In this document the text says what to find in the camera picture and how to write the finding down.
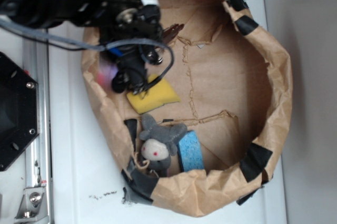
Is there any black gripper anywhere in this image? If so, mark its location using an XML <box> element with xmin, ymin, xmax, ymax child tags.
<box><xmin>100</xmin><ymin>0</ymin><xmax>163</xmax><ymax>94</ymax></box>

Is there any silver key bunch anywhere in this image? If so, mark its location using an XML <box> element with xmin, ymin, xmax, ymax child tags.
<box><xmin>162</xmin><ymin>24</ymin><xmax>184</xmax><ymax>45</ymax></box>

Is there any grey plush toy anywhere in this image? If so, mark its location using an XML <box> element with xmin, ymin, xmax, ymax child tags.
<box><xmin>139</xmin><ymin>114</ymin><xmax>187</xmax><ymax>177</ymax></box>

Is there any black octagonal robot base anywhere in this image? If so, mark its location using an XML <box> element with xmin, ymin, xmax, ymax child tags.
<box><xmin>1</xmin><ymin>53</ymin><xmax>39</xmax><ymax>171</ymax></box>

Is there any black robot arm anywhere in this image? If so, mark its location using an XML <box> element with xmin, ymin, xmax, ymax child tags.
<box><xmin>1</xmin><ymin>0</ymin><xmax>164</xmax><ymax>94</ymax></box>

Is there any yellow sponge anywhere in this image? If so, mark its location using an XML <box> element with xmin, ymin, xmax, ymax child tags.
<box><xmin>126</xmin><ymin>78</ymin><xmax>181</xmax><ymax>114</ymax></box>

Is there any blue sponge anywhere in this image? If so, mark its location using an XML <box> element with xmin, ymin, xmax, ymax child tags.
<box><xmin>177</xmin><ymin>130</ymin><xmax>205</xmax><ymax>172</ymax></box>

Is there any brown paper bag bin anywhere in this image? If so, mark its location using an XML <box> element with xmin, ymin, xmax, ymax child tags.
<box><xmin>82</xmin><ymin>0</ymin><xmax>293</xmax><ymax>217</ymax></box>

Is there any grey braided cable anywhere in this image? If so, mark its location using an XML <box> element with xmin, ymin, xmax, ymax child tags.
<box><xmin>0</xmin><ymin>18</ymin><xmax>175</xmax><ymax>90</ymax></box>

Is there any aluminium extrusion rail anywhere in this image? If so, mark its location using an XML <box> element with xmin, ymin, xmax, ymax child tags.
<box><xmin>14</xmin><ymin>40</ymin><xmax>54</xmax><ymax>223</ymax></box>

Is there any metal corner bracket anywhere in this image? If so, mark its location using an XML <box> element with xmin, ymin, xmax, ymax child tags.
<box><xmin>14</xmin><ymin>187</ymin><xmax>48</xmax><ymax>223</ymax></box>

